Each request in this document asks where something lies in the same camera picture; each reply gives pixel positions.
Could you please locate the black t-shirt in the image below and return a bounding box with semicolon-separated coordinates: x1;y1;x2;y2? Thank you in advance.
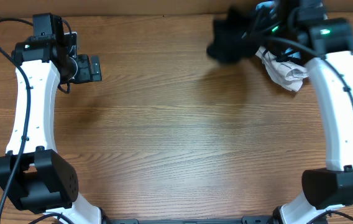
206;6;260;64

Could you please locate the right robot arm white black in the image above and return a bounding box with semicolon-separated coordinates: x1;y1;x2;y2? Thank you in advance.
244;1;353;223

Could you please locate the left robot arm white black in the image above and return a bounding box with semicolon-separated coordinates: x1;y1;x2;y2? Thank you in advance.
0;13;109;223

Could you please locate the beige folded garment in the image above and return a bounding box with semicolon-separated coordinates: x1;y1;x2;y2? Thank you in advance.
255;47;308;92

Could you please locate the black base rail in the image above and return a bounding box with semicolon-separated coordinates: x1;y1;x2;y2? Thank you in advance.
99;215;282;224

